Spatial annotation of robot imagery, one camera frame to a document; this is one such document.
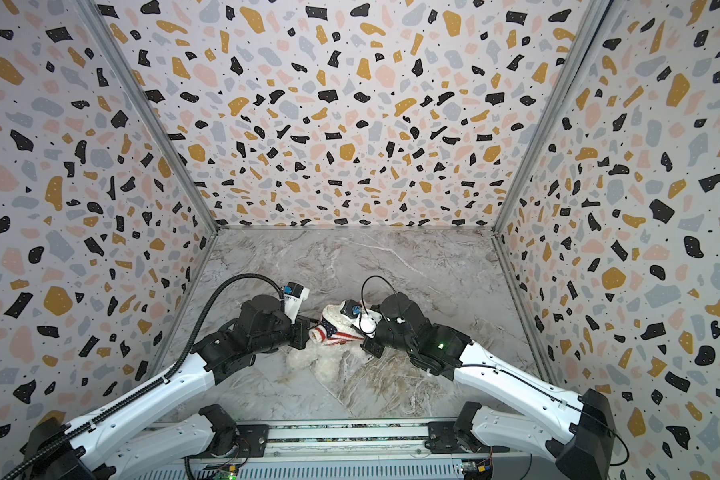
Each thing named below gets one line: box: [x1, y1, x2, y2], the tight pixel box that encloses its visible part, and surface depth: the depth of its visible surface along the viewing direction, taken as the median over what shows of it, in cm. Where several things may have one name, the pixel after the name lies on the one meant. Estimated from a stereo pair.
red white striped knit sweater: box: [308, 317, 364, 346], surface depth 69 cm
